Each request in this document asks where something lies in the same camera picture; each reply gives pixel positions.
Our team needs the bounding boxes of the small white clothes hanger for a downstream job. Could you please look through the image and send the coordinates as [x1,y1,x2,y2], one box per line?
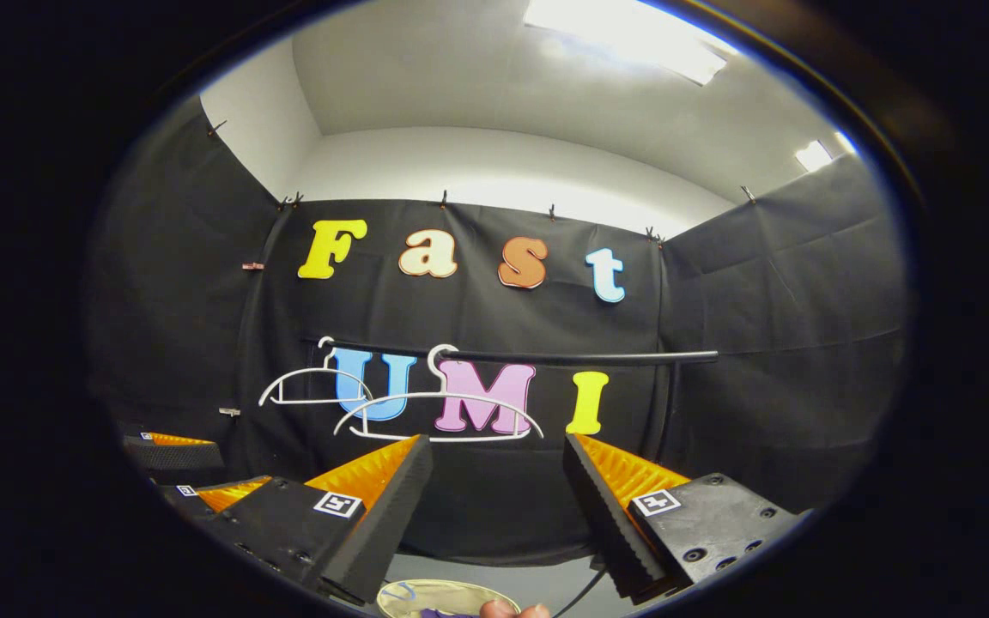
[258,336,375,407]

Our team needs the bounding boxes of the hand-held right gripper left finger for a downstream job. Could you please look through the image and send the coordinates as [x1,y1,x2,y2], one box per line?
[207,434,434,606]

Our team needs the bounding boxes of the large white clothes hanger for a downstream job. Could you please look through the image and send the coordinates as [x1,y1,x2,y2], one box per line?
[333,343,545,443]

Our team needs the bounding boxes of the black cable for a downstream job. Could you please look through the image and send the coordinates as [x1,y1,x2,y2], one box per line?
[550,566,609,618]

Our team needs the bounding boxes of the black backdrop cloth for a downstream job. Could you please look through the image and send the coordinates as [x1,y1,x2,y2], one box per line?
[87,94,907,567]

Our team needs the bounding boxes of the row of small black clips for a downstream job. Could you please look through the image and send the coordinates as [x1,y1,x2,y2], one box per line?
[207,120,757,245]

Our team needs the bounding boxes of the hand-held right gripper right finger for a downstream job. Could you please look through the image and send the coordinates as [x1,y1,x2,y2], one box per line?
[561,433,804,602]

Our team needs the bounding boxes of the black clothes rack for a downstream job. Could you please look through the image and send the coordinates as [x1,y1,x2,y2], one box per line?
[304,337,720,464]

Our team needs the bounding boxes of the cream round laundry hamper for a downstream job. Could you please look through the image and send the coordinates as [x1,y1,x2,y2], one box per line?
[376,579,523,618]

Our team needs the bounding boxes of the long ceiling light panel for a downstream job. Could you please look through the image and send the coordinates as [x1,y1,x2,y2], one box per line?
[523,0,729,87]

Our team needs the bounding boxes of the small ceiling light panel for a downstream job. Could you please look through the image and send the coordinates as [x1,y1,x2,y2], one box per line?
[794,130,858,173]

